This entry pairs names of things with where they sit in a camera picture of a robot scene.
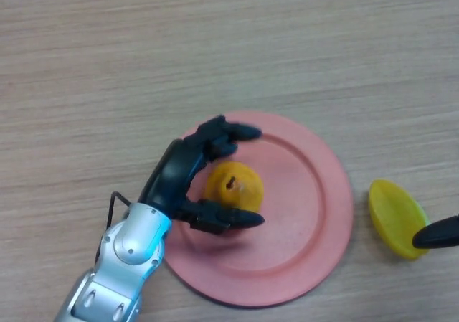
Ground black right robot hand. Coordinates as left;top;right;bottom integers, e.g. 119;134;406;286
412;214;459;250

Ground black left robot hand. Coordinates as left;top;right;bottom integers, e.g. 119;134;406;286
138;114;265;235

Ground yellow pear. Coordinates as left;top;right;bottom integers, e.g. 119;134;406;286
204;161;265;217

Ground pink round plate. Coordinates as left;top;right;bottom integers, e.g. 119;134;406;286
163;110;354;308

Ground yellow starfruit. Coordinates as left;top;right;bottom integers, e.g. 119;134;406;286
369;179;430;262

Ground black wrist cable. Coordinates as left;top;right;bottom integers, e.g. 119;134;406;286
106;191;133;229

